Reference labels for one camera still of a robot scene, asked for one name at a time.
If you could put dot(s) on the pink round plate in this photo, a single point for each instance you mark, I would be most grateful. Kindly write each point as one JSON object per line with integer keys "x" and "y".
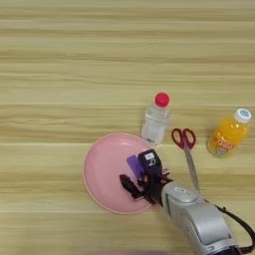
{"x": 106, "y": 179}

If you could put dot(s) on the orange juice bottle white cap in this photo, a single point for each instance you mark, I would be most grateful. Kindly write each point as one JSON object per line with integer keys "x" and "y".
{"x": 229, "y": 134}

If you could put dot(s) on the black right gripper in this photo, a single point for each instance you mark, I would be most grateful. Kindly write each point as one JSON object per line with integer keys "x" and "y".
{"x": 154, "y": 189}

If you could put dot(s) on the clear bottle with red cap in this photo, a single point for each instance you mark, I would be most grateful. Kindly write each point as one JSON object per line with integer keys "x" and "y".
{"x": 155, "y": 124}

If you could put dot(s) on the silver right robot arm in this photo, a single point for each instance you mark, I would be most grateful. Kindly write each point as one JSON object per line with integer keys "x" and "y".
{"x": 196, "y": 219}

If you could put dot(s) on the purple rectangular block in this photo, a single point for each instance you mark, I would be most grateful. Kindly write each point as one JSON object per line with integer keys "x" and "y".
{"x": 133, "y": 165}

